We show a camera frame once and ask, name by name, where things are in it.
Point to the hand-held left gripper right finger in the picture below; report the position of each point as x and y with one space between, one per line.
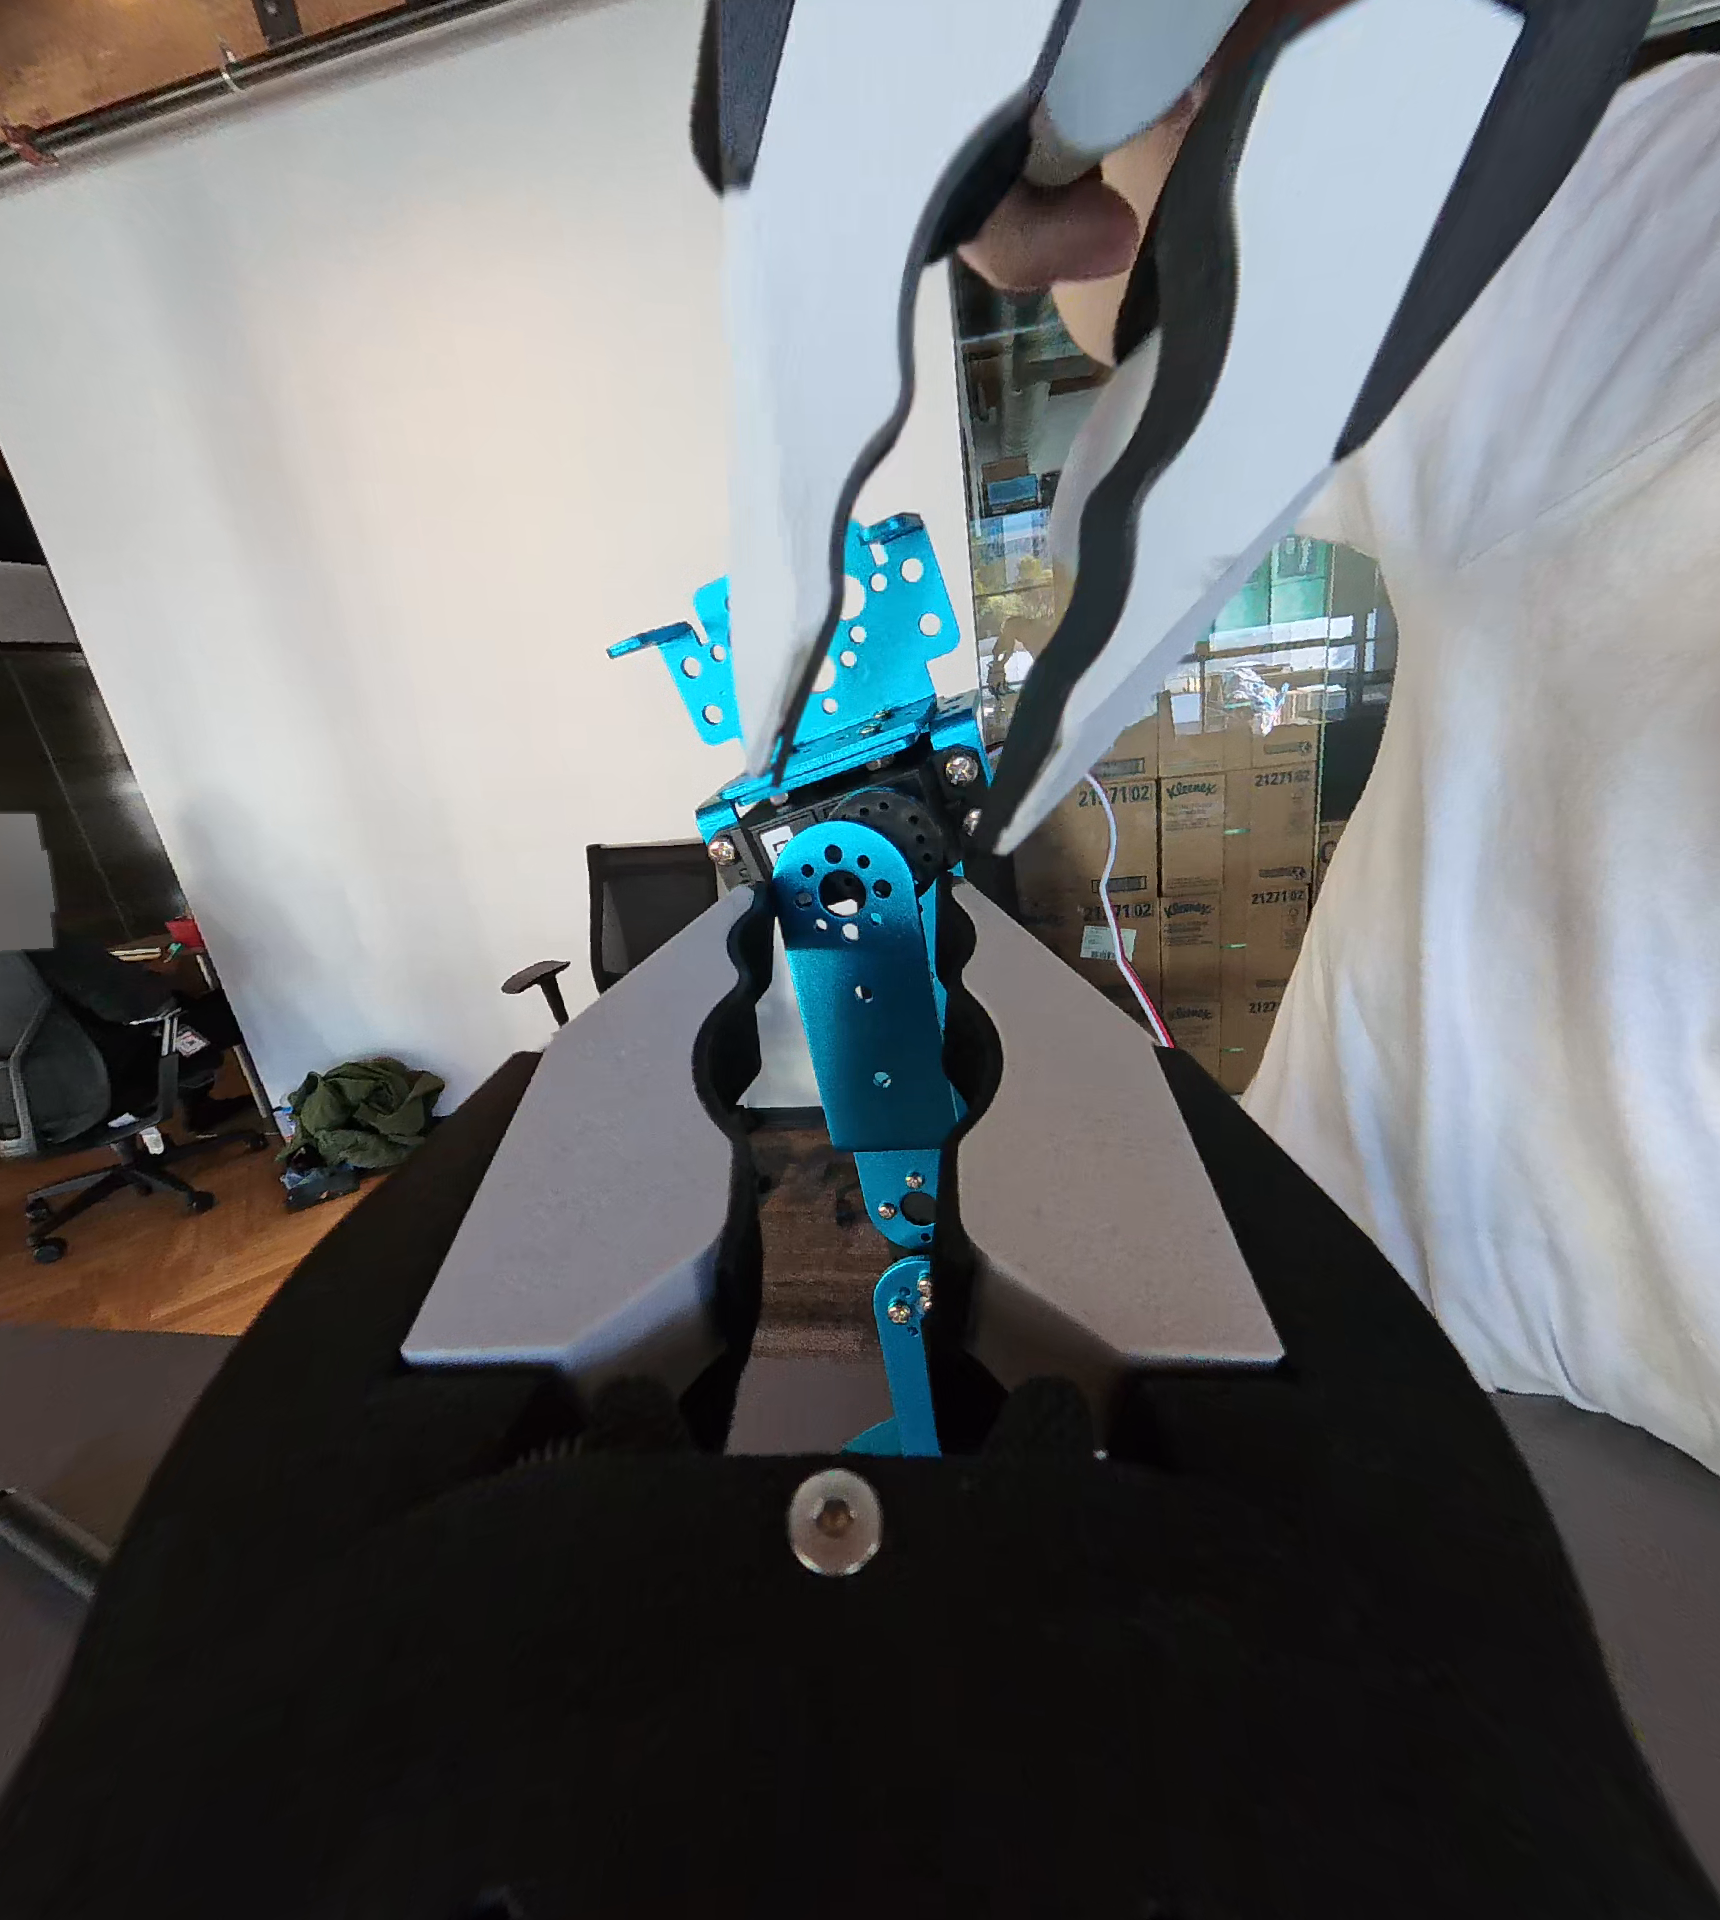
1101 1185

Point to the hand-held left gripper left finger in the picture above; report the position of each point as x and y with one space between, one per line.
591 1185

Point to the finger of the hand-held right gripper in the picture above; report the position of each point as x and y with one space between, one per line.
1341 225
815 300

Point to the blue toy robot arm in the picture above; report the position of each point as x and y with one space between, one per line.
868 1020

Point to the person's right hand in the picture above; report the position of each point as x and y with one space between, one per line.
1055 233

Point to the green bag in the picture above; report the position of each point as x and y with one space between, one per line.
364 1111

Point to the black mesh chair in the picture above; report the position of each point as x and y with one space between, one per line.
650 901

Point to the stack of cardboard boxes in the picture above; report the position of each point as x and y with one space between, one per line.
1205 901

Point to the black jacket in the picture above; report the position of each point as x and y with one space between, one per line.
103 990

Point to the person's white shirt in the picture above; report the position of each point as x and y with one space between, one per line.
1594 901

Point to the grey office chair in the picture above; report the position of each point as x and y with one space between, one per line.
4 1072

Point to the metal ceiling pipe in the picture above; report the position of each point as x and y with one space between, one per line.
200 92

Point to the black cylindrical rod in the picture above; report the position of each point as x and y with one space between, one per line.
43 1542

